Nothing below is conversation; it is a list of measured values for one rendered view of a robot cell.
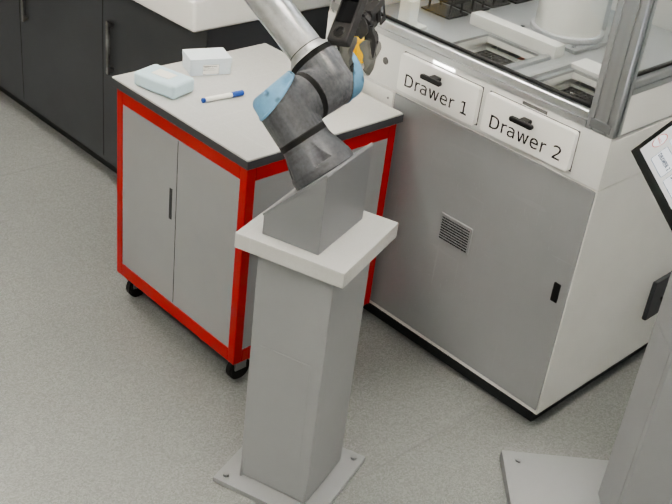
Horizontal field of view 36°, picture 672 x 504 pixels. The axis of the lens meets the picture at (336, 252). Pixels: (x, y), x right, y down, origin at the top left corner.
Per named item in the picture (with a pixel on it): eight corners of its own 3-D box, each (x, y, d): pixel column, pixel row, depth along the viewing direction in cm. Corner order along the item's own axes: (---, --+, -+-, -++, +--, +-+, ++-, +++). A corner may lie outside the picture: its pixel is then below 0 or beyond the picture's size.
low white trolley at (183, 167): (231, 393, 303) (248, 160, 264) (112, 293, 339) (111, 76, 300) (370, 326, 340) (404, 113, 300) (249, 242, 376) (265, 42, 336)
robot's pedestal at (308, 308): (312, 529, 262) (346, 277, 222) (212, 481, 272) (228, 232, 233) (364, 460, 285) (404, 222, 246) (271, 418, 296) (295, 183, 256)
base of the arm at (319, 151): (331, 170, 221) (306, 131, 220) (285, 198, 231) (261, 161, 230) (365, 146, 233) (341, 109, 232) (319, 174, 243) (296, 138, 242)
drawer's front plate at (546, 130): (566, 172, 265) (576, 133, 259) (479, 129, 282) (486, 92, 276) (570, 171, 266) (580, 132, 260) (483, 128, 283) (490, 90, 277)
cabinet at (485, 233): (534, 434, 303) (600, 193, 261) (299, 273, 362) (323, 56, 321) (699, 324, 362) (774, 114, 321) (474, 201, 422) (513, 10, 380)
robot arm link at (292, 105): (270, 155, 234) (237, 103, 232) (314, 126, 240) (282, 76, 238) (292, 140, 223) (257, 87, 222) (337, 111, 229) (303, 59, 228)
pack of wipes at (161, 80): (195, 91, 297) (195, 77, 295) (173, 101, 290) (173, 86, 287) (155, 76, 303) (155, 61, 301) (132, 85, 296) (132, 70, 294)
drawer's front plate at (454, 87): (472, 126, 283) (479, 88, 278) (395, 88, 300) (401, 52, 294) (476, 125, 284) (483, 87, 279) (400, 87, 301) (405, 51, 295)
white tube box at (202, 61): (190, 76, 306) (190, 59, 303) (181, 65, 312) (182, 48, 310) (231, 74, 311) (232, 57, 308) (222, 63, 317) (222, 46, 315)
